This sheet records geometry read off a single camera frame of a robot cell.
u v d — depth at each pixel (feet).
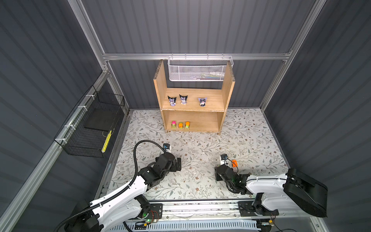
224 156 2.56
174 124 3.26
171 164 2.07
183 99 2.70
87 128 2.36
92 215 1.33
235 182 2.16
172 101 2.65
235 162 2.93
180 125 3.24
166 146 2.35
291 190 1.46
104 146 2.19
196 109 2.71
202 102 2.65
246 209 2.40
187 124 3.25
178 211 2.47
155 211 2.38
